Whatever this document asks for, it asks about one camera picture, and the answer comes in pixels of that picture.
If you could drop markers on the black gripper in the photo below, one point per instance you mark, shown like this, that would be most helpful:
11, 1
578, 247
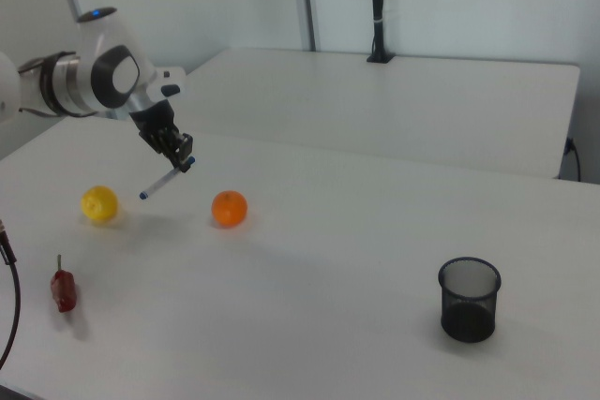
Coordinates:
157, 126

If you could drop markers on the white marker with blue cap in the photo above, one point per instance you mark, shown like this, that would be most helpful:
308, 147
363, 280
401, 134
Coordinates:
159, 184

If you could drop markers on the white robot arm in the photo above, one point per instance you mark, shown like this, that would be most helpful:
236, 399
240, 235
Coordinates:
79, 81

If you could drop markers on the orange mandarin fruit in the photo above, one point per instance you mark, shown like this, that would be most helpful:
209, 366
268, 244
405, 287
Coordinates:
229, 209

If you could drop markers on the red chili pepper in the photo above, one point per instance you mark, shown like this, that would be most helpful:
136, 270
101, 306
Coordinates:
64, 290

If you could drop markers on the black mesh pen cup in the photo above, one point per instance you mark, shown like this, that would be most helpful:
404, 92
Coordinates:
469, 320

